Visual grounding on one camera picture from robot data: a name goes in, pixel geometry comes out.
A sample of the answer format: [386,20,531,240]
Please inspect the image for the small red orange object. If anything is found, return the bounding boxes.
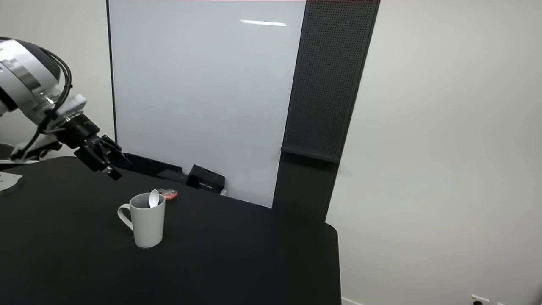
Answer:
[157,186,179,203]

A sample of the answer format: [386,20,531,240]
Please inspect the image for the white ceramic mug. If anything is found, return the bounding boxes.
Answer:
[115,191,167,250]

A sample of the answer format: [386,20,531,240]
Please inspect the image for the small black box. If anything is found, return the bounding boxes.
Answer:
[184,162,226,194]

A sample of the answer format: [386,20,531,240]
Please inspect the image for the white plastic spoon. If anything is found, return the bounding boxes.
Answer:
[147,188,162,210]

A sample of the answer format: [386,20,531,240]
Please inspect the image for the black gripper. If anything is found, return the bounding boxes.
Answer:
[55,115,125,181]

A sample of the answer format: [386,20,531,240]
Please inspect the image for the white board panel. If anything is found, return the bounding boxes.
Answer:
[104,0,308,210]

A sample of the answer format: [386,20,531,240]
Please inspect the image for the dark grey pillar panel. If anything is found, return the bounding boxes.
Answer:
[270,0,381,223]

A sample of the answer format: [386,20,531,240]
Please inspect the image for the black open tray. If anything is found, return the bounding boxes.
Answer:
[115,150,191,184]

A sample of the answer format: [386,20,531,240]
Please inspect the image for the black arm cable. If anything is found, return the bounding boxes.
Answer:
[10,45,74,161]

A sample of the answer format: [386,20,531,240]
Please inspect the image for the silver metal mounting plate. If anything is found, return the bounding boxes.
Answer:
[0,169,21,193]

